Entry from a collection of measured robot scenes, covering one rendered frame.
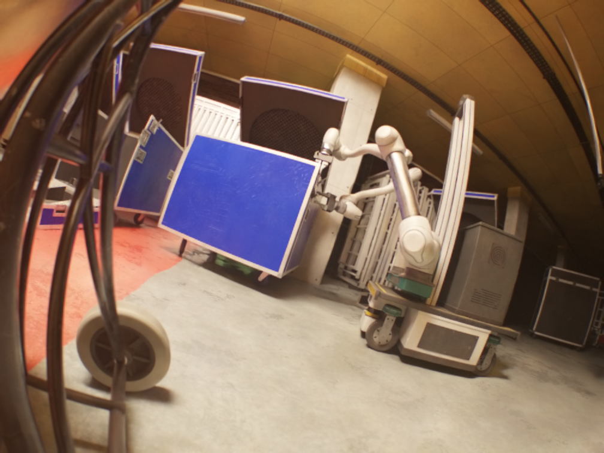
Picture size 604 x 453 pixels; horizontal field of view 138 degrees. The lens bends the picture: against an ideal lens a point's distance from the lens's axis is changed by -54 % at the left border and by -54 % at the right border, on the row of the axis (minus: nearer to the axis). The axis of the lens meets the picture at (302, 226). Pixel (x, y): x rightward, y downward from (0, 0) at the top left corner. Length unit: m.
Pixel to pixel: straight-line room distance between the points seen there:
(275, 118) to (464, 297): 2.22
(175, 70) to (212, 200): 1.53
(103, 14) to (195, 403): 0.63
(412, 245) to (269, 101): 1.91
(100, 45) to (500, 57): 3.62
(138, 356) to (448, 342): 1.29
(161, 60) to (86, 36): 2.72
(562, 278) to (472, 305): 5.35
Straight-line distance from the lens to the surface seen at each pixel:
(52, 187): 2.37
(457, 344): 1.42
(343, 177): 3.19
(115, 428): 0.39
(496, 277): 1.54
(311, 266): 3.04
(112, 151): 0.28
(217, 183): 1.82
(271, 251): 1.63
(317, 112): 2.36
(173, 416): 0.58
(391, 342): 1.40
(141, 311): 0.51
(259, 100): 2.55
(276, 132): 2.66
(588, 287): 6.93
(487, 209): 3.46
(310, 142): 2.57
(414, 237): 1.09
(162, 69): 2.87
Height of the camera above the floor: 0.42
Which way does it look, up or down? 4 degrees up
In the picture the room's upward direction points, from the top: 19 degrees clockwise
